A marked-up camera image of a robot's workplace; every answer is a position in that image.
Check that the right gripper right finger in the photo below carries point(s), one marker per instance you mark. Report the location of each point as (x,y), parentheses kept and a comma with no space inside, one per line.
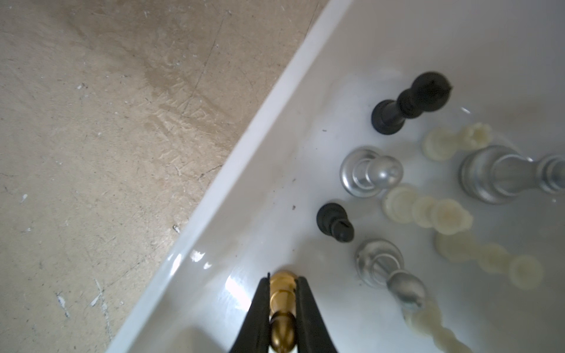
(312,334)

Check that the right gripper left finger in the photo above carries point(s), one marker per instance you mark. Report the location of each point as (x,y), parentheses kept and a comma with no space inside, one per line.
(254,335)

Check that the gold bishop chess piece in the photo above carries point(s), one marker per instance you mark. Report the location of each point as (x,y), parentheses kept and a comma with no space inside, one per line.
(282,303)

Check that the silver bishop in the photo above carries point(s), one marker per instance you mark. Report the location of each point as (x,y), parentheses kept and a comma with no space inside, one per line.
(380,264)

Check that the white king chess piece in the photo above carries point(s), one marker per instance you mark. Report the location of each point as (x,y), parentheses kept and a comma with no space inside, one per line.
(404,205)

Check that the white plastic storage box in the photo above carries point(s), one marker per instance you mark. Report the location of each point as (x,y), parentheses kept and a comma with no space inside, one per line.
(499,285)

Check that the white rook chess piece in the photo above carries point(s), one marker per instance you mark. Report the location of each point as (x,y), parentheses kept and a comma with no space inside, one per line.
(440,144)

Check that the silver bishop chess piece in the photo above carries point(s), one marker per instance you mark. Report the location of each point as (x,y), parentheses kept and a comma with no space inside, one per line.
(498,174)

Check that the black chess piece front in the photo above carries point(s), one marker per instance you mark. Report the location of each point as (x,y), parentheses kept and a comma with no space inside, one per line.
(428,93)

